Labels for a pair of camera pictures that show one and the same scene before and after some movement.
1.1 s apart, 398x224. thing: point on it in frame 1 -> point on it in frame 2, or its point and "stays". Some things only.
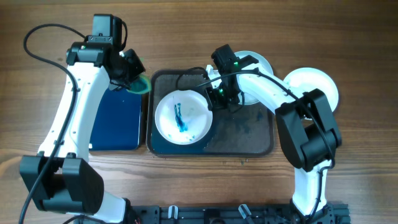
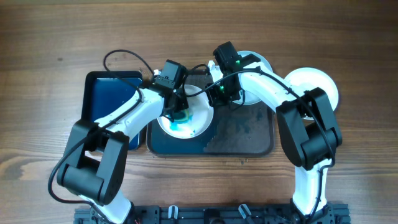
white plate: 263,66 stays
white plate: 307,79 stays
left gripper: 138,69 -> 182,96
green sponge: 141,85 -> 181,117
